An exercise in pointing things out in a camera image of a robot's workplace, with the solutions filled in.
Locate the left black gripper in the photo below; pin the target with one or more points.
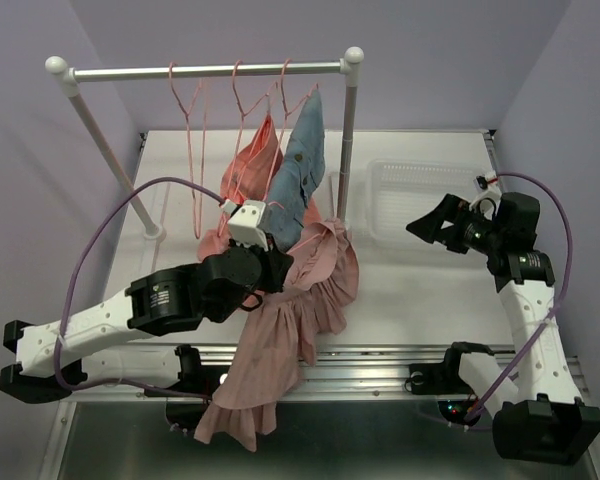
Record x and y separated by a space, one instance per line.
278 264

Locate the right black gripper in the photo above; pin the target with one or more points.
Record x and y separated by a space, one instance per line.
430 226

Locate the dusty pink ruffled skirt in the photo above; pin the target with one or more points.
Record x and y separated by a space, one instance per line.
280 335

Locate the coral pink skirt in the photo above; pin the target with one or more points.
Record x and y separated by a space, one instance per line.
216 240

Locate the blue denim skirt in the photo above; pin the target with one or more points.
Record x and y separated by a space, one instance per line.
300 174

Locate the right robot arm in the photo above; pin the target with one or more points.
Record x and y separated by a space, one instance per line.
538 413

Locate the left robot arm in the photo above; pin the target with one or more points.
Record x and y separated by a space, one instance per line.
54 360

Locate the white plastic basket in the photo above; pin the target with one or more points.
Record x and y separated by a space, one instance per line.
400 191

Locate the white clothes rack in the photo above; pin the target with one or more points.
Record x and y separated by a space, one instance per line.
69 79

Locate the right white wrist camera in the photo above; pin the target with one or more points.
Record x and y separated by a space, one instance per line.
489 194

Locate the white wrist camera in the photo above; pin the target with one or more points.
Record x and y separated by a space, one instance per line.
244 225
489 194

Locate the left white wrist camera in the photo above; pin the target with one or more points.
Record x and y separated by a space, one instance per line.
244 225

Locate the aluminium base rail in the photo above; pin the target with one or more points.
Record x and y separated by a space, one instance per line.
354 373

